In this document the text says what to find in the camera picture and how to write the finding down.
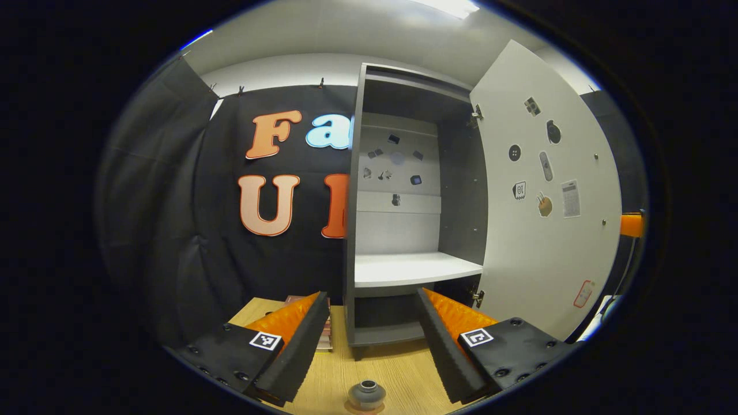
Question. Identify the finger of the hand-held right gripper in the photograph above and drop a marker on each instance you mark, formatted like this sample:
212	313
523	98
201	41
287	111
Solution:
631	225

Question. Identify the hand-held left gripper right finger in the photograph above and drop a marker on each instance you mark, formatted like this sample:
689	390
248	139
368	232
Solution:
444	351

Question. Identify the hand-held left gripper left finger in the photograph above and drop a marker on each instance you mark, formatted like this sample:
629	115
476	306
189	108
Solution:
300	351

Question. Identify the brown round coaster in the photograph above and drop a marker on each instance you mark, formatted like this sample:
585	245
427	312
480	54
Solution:
351	408

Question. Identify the silver bottle with pink label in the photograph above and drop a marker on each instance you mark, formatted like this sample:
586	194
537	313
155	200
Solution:
367	395

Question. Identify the white cabinet door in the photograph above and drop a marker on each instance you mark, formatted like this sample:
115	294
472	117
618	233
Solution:
530	265

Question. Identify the grey cabinet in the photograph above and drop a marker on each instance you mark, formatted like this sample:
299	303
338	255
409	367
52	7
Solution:
461	190

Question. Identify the metal door hinge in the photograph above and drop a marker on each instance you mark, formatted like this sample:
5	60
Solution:
478	298
475	115

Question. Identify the white cabinet shelf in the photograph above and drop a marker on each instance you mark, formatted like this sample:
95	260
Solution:
403	268

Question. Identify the yellow edged book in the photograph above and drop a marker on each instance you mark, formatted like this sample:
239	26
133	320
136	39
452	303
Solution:
326	347

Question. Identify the brown cover book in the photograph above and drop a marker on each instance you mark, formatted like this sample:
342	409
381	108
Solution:
297	300

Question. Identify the ceiling light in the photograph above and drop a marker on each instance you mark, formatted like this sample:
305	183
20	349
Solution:
199	38
450	7

